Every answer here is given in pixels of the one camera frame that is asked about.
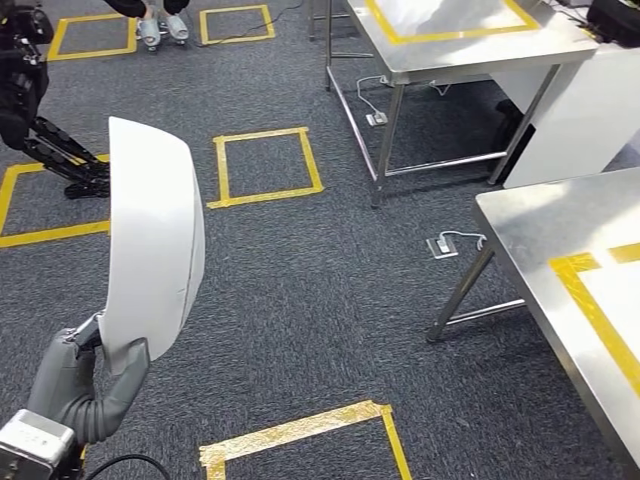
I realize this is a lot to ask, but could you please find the yellow floor tape square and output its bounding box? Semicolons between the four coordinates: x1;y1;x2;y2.
198;3;277;48
0;153;111;251
206;125;325;211
46;11;138;63

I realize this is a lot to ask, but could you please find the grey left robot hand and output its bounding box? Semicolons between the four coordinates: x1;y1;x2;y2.
27;311;152;429

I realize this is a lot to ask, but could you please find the black floor cable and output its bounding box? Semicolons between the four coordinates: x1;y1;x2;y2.
192;0;306;49

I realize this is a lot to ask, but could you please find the yellow table tape rectangle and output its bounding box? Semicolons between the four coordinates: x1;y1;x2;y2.
364;0;542;46

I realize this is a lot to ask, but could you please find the steel workbench table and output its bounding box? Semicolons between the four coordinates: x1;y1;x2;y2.
425;165;640;468

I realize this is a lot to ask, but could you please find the white floor cable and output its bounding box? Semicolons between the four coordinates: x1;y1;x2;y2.
355;74;392;122
438;229;488;253

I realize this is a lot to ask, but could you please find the white curved plastic part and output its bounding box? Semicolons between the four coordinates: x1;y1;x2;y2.
96;116;207;378

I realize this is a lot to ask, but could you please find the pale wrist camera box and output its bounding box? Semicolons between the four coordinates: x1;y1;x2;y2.
0;408;77;480

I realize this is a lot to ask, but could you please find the person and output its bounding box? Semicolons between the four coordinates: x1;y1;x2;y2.
102;0;191;53

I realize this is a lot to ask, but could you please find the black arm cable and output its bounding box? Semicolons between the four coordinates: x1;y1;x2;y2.
82;453;173;480

